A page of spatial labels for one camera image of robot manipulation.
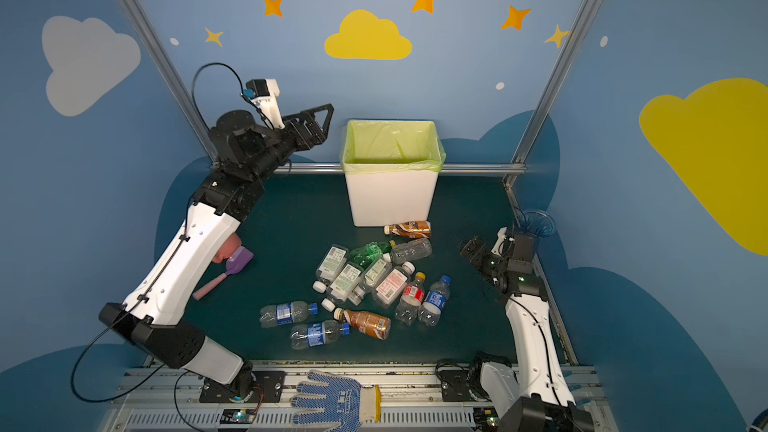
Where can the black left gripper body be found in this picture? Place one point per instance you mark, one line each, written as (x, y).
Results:
(293, 129)

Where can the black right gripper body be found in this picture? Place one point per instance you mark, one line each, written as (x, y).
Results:
(485, 261)

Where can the blue label bottle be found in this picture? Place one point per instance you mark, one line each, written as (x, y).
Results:
(437, 296)
(305, 336)
(287, 313)

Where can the red label yellow cap bottle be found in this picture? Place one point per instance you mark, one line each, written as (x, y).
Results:
(410, 300)

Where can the brown coffee bottle front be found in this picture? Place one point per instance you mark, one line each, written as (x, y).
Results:
(367, 323)

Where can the green label bottle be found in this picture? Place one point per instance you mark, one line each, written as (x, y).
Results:
(338, 291)
(371, 278)
(330, 267)

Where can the blue label bottle front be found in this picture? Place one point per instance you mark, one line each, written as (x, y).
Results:
(305, 336)

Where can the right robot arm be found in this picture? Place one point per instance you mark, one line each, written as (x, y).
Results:
(535, 397)

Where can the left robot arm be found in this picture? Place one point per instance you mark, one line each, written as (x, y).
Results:
(151, 317)

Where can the green bin liner bag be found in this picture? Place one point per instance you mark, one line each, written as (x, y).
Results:
(392, 145)

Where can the brown Nescafe bottle near bin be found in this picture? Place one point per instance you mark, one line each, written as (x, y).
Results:
(410, 229)

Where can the white waste bin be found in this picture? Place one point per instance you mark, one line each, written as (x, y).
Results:
(382, 197)

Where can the clear ribbed plastic bottle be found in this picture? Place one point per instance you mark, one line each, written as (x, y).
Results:
(411, 251)

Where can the blue glass vase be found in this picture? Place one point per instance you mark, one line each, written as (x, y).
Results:
(537, 223)

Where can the pink label bottle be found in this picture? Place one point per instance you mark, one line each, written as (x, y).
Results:
(393, 284)

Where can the green plastic bottle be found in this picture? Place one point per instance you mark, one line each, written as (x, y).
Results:
(365, 255)

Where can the pink watering can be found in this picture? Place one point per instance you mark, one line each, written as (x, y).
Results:
(227, 249)

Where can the blue dotted work glove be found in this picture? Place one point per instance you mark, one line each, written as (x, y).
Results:
(338, 402)

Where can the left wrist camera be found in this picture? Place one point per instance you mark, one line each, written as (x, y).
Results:
(263, 94)

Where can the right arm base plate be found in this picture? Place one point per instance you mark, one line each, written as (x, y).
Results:
(455, 386)

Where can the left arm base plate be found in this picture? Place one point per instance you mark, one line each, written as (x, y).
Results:
(259, 386)

